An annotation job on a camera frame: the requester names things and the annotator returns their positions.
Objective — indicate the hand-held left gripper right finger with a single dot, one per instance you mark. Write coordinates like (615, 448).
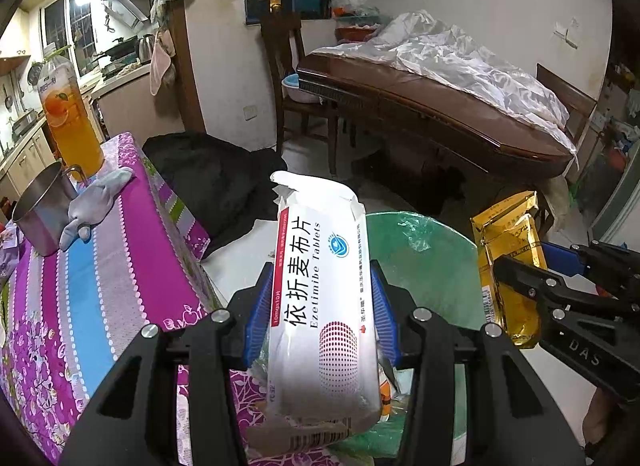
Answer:
(382, 318)

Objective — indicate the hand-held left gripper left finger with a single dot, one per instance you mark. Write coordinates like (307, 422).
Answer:
(257, 316)

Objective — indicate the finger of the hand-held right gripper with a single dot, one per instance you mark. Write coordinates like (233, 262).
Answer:
(562, 258)
(545, 296)

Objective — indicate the gold foil packet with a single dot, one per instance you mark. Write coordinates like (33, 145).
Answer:
(510, 241)

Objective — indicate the white medicine box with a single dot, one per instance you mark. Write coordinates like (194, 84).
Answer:
(320, 296)

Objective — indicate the trash bin with green bag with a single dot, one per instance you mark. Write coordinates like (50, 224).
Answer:
(440, 286)

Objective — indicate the person's right hand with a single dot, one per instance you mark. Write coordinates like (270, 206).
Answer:
(602, 418)

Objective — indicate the cluttered storage shelf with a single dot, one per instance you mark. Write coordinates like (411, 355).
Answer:
(622, 145)

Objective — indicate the black jacket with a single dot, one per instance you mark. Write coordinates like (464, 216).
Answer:
(210, 185)

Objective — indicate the purple floral striped tablecloth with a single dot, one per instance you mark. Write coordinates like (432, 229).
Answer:
(100, 286)

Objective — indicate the dark wooden chair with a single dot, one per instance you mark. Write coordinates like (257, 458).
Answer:
(287, 45)
(570, 95)

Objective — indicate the grey glove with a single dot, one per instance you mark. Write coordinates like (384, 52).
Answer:
(90, 201)

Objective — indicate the blue plastic basin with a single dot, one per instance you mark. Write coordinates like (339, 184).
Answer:
(300, 90)

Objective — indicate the wooden table with plastic sheet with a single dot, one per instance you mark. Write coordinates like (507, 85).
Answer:
(450, 55)

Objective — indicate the orange juice bottle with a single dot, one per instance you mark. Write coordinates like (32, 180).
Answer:
(75, 135)

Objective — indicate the purple snack bag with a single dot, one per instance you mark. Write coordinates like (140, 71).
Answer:
(7, 256)

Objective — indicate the pink hanging towel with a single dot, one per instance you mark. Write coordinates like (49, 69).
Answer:
(160, 65)

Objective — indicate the red plastic basin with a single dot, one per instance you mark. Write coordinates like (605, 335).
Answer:
(355, 34)

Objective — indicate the steel electric kettle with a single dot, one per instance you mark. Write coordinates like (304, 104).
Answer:
(145, 48)

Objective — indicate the green plastic basket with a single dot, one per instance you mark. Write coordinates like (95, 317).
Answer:
(357, 20)

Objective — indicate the black wok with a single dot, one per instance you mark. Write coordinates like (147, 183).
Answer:
(117, 48)

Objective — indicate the electric cooking pan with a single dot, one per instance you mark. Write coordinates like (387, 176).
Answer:
(25, 120)

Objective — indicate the hanging round strainer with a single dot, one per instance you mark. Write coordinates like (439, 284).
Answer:
(34, 73)

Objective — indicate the steel range hood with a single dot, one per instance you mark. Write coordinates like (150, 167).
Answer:
(125, 0)

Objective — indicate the barred kitchen window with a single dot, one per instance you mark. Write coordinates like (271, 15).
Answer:
(70, 25)

